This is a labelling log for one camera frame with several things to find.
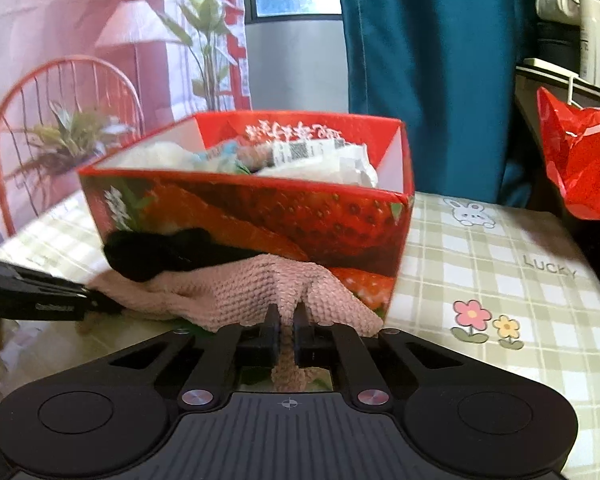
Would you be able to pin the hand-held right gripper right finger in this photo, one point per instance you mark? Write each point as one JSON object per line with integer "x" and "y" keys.
{"x": 302, "y": 340}

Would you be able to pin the teal curtain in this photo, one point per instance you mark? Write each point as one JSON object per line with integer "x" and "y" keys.
{"x": 430, "y": 60}

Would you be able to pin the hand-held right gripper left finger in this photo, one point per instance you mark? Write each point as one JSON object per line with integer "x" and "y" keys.
{"x": 272, "y": 340}

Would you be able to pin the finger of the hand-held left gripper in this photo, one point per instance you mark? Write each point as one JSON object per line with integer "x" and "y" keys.
{"x": 10, "y": 305}
{"x": 30, "y": 275}

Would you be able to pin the pink knit cloth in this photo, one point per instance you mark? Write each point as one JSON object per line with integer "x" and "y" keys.
{"x": 230, "y": 290}

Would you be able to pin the black cloth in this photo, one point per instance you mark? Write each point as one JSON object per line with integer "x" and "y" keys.
{"x": 145, "y": 257}

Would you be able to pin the white fluffy cloth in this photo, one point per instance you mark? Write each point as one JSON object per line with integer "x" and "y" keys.
{"x": 155, "y": 155}

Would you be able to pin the printed red curtain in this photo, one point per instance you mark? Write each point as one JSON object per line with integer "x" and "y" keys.
{"x": 55, "y": 60}

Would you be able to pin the light blue white pouch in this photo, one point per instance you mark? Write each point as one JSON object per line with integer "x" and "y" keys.
{"x": 220, "y": 157}

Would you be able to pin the white tube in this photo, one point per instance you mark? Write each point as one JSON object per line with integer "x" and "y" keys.
{"x": 592, "y": 40}

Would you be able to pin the dark shelf unit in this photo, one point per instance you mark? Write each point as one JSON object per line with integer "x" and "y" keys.
{"x": 530, "y": 80}

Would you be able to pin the white parcel with label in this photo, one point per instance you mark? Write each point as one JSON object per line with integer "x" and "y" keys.
{"x": 305, "y": 149}

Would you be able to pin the white hook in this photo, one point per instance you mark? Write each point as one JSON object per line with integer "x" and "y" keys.
{"x": 570, "y": 90}

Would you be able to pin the printed checkered bed sheet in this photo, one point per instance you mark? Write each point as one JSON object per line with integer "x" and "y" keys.
{"x": 505, "y": 285}

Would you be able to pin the red plastic bag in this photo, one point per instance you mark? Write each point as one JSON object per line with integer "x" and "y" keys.
{"x": 585, "y": 160}

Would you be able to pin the red cardboard box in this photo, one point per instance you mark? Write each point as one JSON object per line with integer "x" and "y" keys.
{"x": 280, "y": 220}

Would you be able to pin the white crumpled plastic bag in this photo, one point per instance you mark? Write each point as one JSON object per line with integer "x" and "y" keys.
{"x": 330, "y": 172}

